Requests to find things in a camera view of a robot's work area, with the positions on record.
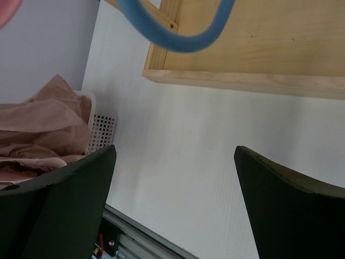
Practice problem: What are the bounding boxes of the blue hanger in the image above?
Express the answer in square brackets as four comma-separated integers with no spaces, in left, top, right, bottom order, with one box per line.
[118,0,234,53]

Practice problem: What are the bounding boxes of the dusty pink pleated skirt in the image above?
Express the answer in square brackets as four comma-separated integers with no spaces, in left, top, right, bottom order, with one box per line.
[1,75,92,188]

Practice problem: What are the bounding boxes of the wooden clothes rack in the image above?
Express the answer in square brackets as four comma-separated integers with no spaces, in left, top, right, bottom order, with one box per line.
[103,0,345,101]

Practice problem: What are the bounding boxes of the white plastic basket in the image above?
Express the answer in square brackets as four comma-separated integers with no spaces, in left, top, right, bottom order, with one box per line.
[74,90,118,155]

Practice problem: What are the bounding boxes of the aluminium mounting rail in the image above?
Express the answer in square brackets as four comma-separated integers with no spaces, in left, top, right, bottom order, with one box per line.
[92,205,197,259]

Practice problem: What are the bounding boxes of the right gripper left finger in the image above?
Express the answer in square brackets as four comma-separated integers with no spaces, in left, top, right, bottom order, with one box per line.
[1,145,116,258]

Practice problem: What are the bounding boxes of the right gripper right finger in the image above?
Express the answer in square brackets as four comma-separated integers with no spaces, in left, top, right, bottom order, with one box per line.
[234,146,344,258]

